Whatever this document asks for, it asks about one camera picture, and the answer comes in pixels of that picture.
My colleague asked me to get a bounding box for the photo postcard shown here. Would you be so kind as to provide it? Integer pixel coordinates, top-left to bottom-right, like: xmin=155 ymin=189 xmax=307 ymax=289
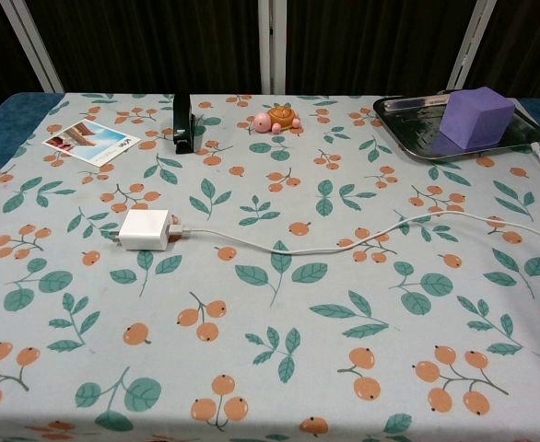
xmin=41 ymin=118 xmax=141 ymax=166

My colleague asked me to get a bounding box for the pink and orange turtle toy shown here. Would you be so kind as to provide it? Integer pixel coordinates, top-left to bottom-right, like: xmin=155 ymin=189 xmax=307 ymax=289
xmin=252 ymin=104 xmax=302 ymax=135

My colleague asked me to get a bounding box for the dark curtain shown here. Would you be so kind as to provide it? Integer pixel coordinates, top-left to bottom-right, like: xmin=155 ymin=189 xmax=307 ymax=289
xmin=0 ymin=0 xmax=540 ymax=100

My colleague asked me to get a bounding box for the floral fruit-print tablecloth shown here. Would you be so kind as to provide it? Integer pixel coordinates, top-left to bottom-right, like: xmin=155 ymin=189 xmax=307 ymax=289
xmin=0 ymin=93 xmax=540 ymax=442

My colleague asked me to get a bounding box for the metal tray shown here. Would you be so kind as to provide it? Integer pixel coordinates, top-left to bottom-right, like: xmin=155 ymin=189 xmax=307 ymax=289
xmin=372 ymin=93 xmax=540 ymax=163

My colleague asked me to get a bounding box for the white charger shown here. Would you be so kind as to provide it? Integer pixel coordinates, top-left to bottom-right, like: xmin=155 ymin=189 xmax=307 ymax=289
xmin=114 ymin=209 xmax=172 ymax=252

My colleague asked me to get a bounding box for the white USB cable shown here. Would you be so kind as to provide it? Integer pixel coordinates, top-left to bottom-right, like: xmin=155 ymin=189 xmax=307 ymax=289
xmin=168 ymin=141 xmax=540 ymax=256

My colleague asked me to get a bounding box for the purple foam block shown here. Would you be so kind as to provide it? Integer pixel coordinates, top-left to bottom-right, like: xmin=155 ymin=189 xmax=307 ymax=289
xmin=429 ymin=86 xmax=517 ymax=156

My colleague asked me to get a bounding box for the white frame post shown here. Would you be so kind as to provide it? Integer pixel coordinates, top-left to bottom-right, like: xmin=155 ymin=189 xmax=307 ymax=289
xmin=257 ymin=0 xmax=288 ymax=96
xmin=5 ymin=0 xmax=65 ymax=93
xmin=447 ymin=0 xmax=497 ymax=91

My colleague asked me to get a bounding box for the black phone stand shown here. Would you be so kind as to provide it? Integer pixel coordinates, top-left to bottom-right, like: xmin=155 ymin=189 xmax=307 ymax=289
xmin=171 ymin=94 xmax=205 ymax=156

